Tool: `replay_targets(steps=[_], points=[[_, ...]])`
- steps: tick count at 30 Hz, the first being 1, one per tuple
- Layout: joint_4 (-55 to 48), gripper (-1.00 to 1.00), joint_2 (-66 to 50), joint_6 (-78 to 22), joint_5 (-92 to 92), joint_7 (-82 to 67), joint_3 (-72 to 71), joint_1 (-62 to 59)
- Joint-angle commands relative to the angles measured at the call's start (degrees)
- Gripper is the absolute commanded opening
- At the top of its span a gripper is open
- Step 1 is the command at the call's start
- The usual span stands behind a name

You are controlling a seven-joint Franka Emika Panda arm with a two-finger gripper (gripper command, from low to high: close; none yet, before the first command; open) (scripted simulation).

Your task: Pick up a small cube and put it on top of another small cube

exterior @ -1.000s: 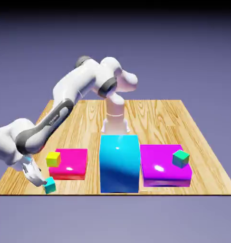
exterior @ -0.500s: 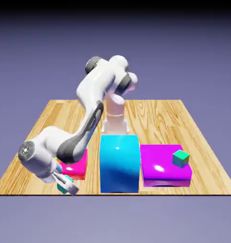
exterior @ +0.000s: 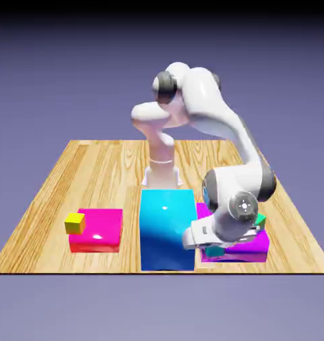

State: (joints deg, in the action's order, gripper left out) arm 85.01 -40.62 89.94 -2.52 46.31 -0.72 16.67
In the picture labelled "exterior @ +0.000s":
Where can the large blue box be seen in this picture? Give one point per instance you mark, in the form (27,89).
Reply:
(164,229)

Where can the large pink box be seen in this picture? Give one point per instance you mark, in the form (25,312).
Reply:
(98,234)

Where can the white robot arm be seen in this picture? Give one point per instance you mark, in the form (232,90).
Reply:
(226,128)

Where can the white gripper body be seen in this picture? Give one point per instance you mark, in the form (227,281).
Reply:
(198,235)

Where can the small teal cube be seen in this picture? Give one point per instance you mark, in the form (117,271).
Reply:
(214,251)

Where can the small yellow cube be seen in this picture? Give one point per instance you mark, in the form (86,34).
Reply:
(74,223)

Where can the small green cube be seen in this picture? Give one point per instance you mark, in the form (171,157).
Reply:
(260,220)

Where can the large magenta box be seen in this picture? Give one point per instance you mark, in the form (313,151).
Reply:
(247,247)

